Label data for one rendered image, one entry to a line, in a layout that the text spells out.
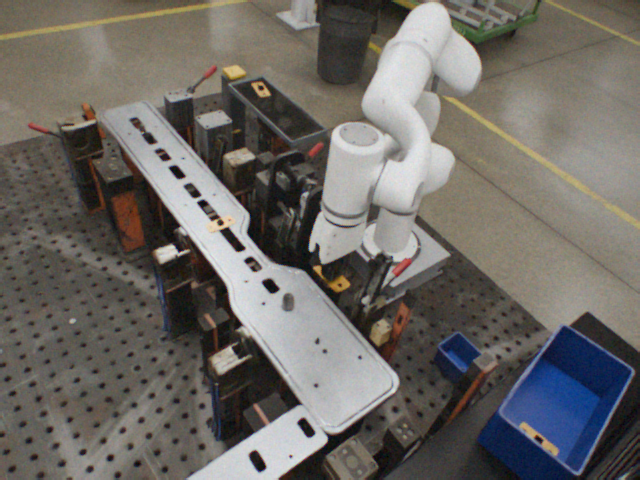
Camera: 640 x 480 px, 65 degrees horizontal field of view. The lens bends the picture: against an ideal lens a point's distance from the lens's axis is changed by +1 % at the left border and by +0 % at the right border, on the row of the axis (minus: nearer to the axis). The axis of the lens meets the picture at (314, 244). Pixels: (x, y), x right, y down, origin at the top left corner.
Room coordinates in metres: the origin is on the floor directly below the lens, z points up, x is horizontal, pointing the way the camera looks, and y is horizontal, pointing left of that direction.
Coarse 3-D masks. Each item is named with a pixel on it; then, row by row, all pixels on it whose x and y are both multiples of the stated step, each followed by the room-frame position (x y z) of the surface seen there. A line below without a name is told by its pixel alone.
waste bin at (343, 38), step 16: (320, 0) 3.80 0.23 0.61; (336, 0) 3.72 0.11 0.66; (352, 0) 3.69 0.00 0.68; (368, 0) 3.73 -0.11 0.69; (320, 16) 3.76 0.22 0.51; (336, 16) 3.72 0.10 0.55; (352, 16) 3.71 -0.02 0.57; (368, 16) 3.76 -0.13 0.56; (320, 32) 3.87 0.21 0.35; (336, 32) 3.74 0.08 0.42; (352, 32) 3.74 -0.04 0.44; (368, 32) 3.83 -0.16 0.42; (320, 48) 3.84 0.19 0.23; (336, 48) 3.74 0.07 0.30; (352, 48) 3.75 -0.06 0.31; (320, 64) 3.83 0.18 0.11; (336, 64) 3.75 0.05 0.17; (352, 64) 3.77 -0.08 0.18; (336, 80) 3.75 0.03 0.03; (352, 80) 3.79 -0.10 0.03
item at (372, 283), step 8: (376, 256) 0.77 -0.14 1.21; (384, 256) 0.77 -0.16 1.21; (392, 256) 0.78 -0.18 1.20; (368, 264) 0.75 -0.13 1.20; (376, 264) 0.74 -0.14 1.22; (384, 264) 0.75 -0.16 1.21; (376, 272) 0.76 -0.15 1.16; (384, 272) 0.75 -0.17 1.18; (368, 280) 0.76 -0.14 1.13; (376, 280) 0.75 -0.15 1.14; (384, 280) 0.75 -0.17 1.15; (368, 288) 0.76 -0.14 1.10; (376, 288) 0.74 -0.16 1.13; (360, 296) 0.75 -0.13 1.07; (376, 296) 0.75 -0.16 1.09; (368, 304) 0.73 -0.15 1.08
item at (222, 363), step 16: (224, 352) 0.57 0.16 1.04; (224, 368) 0.53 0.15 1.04; (240, 368) 0.55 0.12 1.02; (224, 384) 0.52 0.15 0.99; (240, 384) 0.55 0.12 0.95; (224, 400) 0.51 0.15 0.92; (240, 400) 0.55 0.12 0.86; (224, 416) 0.52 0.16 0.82; (240, 416) 0.54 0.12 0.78; (224, 432) 0.51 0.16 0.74; (240, 432) 0.53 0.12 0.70
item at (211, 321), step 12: (216, 312) 0.70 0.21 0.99; (204, 324) 0.66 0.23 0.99; (216, 324) 0.67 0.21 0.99; (228, 324) 0.69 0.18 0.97; (204, 336) 0.65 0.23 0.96; (216, 336) 0.66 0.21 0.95; (228, 336) 0.68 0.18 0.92; (204, 348) 0.66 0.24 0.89; (216, 348) 0.66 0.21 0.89; (204, 372) 0.66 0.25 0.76
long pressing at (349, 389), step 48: (144, 144) 1.31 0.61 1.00; (192, 240) 0.93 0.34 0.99; (240, 240) 0.95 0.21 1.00; (240, 288) 0.78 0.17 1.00; (288, 288) 0.80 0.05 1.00; (288, 336) 0.66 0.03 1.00; (336, 336) 0.68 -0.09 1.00; (288, 384) 0.54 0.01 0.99; (336, 384) 0.55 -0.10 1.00; (384, 384) 0.57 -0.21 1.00; (336, 432) 0.45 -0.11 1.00
